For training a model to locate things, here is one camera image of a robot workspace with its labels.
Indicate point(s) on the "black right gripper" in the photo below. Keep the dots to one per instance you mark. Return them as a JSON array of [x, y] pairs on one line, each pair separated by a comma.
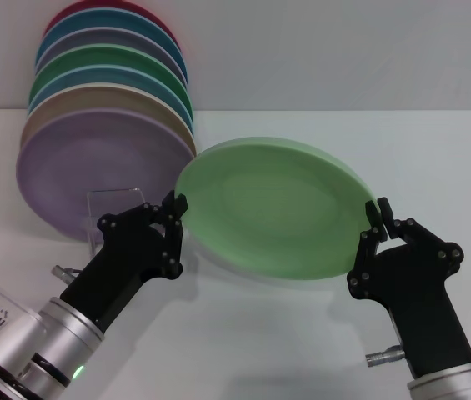
[[418, 308]]

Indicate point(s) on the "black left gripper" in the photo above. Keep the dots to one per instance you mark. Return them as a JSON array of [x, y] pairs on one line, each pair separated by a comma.
[[122, 262]]

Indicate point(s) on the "light green plate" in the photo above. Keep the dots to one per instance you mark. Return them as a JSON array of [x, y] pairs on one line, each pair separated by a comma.
[[268, 208]]

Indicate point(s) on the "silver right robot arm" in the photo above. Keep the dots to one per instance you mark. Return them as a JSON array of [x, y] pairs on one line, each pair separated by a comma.
[[460, 383]]

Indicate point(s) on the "lilac plate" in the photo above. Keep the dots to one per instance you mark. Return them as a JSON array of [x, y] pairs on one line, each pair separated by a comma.
[[93, 166]]

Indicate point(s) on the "beige plate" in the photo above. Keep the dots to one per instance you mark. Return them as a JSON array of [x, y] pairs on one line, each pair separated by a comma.
[[93, 98]]

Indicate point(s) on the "light blue plate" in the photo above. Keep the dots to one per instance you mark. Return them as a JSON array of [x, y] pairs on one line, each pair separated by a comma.
[[93, 74]]

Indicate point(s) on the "dark green plate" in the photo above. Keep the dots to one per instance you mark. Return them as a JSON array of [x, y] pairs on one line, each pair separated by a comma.
[[93, 56]]

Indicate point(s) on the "grey plate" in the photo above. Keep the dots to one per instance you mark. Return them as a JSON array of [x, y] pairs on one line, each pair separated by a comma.
[[93, 37]]

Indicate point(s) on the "teal blue plate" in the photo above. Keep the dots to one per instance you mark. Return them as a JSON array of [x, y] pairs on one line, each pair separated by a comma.
[[93, 20]]

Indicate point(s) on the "dark red plate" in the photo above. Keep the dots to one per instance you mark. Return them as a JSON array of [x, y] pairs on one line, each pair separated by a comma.
[[135, 5]]

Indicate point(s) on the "silver connector plug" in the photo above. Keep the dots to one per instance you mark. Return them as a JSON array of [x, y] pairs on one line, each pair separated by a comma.
[[62, 273], [385, 357]]

